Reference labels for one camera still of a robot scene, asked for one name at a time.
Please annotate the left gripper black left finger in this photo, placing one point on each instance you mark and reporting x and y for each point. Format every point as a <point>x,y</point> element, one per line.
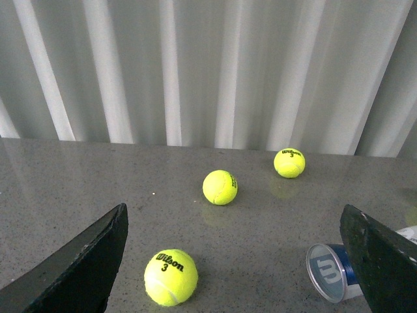
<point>79,276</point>

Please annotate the middle yellow tennis ball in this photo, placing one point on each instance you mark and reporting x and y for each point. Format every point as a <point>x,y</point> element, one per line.
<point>220,187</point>

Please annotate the clear tennis ball can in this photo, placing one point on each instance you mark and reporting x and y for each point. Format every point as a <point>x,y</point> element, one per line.
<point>331,272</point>

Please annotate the far Wilson 3 tennis ball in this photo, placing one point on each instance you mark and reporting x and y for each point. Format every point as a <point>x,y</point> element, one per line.
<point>289,163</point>

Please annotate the white pleated curtain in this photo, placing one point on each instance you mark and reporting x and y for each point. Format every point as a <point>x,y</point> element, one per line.
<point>321,76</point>

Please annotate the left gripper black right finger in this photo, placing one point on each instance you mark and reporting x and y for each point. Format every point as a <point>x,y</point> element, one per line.
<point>383,261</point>

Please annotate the wilson 3 tennis ball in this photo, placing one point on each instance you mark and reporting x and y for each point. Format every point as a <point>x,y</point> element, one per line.
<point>289,163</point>
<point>170,277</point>

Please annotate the near Wilson 3 tennis ball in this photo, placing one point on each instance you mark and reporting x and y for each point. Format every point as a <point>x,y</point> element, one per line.
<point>170,277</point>

